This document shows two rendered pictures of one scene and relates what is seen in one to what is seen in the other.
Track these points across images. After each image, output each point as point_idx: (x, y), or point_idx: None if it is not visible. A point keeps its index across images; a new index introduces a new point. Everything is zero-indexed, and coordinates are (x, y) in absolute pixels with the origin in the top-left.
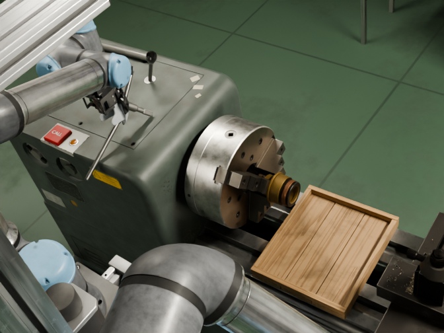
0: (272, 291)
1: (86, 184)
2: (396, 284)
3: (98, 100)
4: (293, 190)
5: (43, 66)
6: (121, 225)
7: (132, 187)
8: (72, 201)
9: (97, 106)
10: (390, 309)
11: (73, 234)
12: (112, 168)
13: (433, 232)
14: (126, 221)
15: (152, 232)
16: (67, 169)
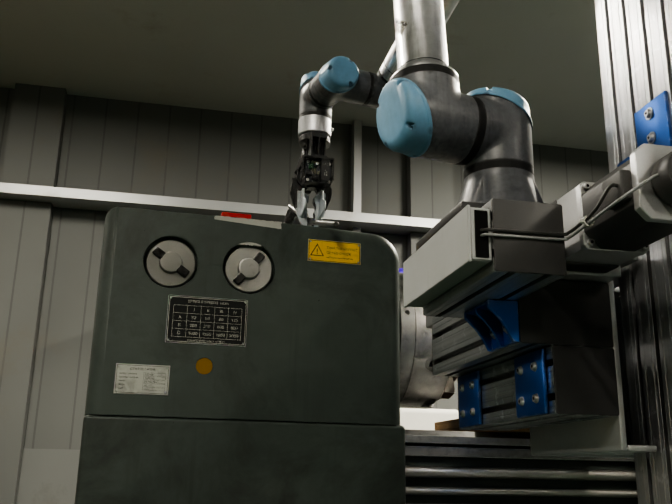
0: (515, 468)
1: (277, 287)
2: None
3: (330, 158)
4: None
5: (346, 57)
6: (315, 369)
7: (383, 250)
8: (199, 365)
9: (323, 169)
10: None
11: (127, 502)
12: (351, 232)
13: None
14: (334, 348)
15: (387, 346)
16: (246, 266)
